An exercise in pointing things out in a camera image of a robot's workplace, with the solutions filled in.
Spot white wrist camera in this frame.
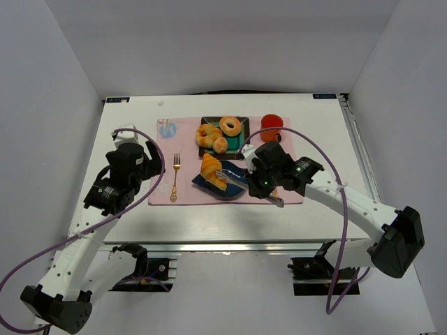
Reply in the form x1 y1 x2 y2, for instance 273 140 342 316
241 144 257 174
111 124 139 149

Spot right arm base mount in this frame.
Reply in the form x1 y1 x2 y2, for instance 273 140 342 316
287 251 360 297

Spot sugared ring donut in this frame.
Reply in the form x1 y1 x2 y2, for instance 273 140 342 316
219 116 242 137

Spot blue label sticker left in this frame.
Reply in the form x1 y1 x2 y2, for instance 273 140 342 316
105 96 130 103

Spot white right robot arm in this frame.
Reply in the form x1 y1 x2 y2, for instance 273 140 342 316
241 142 425 278

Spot blue label sticker right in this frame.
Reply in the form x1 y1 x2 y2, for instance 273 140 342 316
312 94 337 100

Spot orange metal mug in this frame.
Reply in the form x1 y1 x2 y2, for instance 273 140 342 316
260 114 284 142

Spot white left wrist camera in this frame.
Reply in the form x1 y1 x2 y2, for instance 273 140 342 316
111 124 139 149

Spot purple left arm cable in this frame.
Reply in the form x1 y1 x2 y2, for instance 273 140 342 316
0 127 166 332

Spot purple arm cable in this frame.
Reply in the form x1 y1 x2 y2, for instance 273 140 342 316
0 127 166 332
237 126 371 315

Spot blue shell-shaped dish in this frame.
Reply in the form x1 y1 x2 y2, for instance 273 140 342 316
191 161 247 200

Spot small round bun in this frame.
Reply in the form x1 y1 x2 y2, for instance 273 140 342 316
212 137 228 154

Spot blue label sticker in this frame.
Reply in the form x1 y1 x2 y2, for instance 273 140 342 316
105 96 130 103
312 94 337 100

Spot metal food tongs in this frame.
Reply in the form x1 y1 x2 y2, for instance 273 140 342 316
216 170 284 208

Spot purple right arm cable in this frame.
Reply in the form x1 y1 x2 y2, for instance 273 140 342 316
237 126 371 315

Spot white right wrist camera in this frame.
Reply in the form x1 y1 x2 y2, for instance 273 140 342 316
241 144 257 174

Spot gold ornate fork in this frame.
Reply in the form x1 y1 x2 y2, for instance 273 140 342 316
170 153 181 202

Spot striped orange croissant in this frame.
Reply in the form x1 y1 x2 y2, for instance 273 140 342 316
200 154 227 191

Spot curled croissant bread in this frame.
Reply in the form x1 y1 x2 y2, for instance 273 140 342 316
195 124 223 148

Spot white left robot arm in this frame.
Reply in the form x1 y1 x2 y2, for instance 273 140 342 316
20 141 164 334

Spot black square plate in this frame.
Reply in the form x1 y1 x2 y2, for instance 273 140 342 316
198 117 251 160

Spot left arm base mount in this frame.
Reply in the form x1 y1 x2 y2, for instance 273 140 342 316
110 242 177 292

